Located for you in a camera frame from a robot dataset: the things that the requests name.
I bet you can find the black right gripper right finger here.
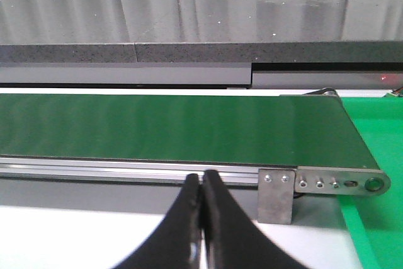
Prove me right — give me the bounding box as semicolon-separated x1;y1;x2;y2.
203;170;305;268

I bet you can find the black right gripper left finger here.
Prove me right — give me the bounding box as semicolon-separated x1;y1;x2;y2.
116;174;202;268

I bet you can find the steel conveyor end plate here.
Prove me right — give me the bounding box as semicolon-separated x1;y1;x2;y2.
295;166;391;197

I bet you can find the green conveyor belt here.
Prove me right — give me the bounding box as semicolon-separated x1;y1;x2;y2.
1;94;378;169

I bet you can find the green plastic tray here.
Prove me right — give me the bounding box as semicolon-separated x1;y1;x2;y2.
338;97;402;268

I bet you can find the grey stone counter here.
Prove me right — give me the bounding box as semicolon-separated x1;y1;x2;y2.
1;0;402;89

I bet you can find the steel conveyor support bracket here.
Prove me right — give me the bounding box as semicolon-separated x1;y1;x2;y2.
258;168;295;224

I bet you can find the aluminium conveyor side rail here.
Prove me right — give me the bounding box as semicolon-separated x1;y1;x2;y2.
1;157;261;186

